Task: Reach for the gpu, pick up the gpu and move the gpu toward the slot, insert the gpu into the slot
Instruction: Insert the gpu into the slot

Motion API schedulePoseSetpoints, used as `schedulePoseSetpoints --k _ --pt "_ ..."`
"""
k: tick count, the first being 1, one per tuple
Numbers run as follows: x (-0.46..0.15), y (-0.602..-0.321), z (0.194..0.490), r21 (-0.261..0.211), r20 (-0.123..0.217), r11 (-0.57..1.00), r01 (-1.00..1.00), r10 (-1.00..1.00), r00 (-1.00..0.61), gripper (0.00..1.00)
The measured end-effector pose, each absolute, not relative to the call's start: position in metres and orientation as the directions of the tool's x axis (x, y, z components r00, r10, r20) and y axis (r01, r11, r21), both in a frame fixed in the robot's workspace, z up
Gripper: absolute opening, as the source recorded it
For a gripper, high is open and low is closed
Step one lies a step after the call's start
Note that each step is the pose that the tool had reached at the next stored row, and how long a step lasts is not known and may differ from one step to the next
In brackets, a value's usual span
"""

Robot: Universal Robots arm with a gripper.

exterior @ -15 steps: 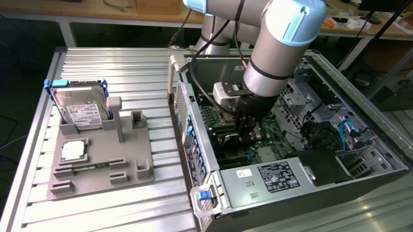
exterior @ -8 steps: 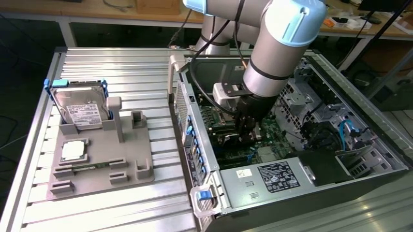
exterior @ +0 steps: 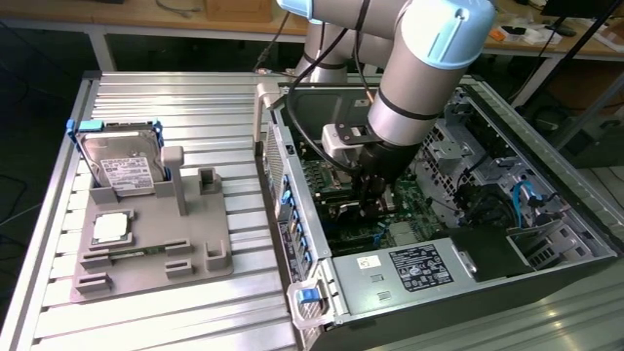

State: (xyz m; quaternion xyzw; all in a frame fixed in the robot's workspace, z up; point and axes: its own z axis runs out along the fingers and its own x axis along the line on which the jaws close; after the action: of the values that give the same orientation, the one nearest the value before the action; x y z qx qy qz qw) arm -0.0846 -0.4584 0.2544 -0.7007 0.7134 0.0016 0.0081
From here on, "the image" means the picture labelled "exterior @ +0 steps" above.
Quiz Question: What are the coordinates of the green motherboard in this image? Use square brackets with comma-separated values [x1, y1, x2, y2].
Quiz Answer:
[299, 146, 440, 257]

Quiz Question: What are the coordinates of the wooden desk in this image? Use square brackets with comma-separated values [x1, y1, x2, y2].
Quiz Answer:
[0, 0, 624, 63]

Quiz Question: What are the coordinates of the silver chipset heatsink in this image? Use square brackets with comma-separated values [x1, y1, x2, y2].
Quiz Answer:
[388, 222, 416, 245]

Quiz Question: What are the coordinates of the black monitor stand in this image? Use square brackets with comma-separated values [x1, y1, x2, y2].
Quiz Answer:
[539, 0, 624, 37]

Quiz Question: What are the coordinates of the black cable with brass plug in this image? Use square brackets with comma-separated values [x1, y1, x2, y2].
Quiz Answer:
[353, 0, 377, 104]

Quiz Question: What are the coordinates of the black slanted pole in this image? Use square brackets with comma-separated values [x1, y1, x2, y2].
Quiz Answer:
[507, 0, 620, 107]

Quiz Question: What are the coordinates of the CPU socket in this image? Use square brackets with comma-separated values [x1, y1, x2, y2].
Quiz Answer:
[328, 166, 356, 186]

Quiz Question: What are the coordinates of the dark grey box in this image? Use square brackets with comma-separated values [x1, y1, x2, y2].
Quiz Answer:
[557, 116, 624, 170]

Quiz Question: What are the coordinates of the white orange gadget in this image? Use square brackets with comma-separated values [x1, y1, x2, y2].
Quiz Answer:
[489, 24, 557, 46]

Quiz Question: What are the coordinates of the black wire bundle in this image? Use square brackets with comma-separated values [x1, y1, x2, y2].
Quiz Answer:
[455, 182, 513, 228]

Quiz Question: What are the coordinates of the dangling cable with plug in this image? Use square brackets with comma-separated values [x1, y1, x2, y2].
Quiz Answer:
[252, 13, 295, 77]

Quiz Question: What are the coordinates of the grey plastic case handle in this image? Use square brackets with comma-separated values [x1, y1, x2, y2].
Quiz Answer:
[287, 279, 335, 327]

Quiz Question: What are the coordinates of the metal disk bay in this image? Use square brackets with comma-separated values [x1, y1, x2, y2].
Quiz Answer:
[413, 119, 489, 221]

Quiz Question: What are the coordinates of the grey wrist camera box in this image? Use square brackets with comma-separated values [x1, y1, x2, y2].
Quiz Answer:
[320, 123, 376, 159]

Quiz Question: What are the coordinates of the blue disk wire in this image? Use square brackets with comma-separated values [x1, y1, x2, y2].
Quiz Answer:
[511, 180, 539, 230]

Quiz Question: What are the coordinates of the grey plastic parts rack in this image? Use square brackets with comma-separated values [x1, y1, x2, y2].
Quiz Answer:
[71, 145, 236, 305]

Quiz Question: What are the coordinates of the green RAM stick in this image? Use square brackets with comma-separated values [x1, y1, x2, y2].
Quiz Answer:
[109, 246, 169, 259]

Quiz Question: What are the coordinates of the Nvidia Quadro graphics card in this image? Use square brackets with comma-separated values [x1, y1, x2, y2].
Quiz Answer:
[327, 193, 397, 222]

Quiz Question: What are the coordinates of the thick black camera cable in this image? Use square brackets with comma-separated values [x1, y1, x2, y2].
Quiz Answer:
[284, 27, 364, 175]

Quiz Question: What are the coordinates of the open black PC case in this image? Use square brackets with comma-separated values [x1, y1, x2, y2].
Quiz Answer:
[252, 82, 624, 351]

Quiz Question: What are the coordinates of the silver hard disk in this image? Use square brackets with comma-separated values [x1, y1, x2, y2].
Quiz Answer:
[80, 127, 165, 194]

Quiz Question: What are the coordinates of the silver CPU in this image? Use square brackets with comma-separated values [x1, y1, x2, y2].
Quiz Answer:
[92, 214, 133, 243]

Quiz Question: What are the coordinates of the hard disk drive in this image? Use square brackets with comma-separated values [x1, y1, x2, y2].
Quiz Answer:
[65, 117, 168, 184]

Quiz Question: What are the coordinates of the grey power supply unit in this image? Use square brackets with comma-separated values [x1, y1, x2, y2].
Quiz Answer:
[332, 237, 477, 316]

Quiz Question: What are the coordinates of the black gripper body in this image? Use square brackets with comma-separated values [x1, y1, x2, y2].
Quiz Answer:
[357, 141, 420, 184]

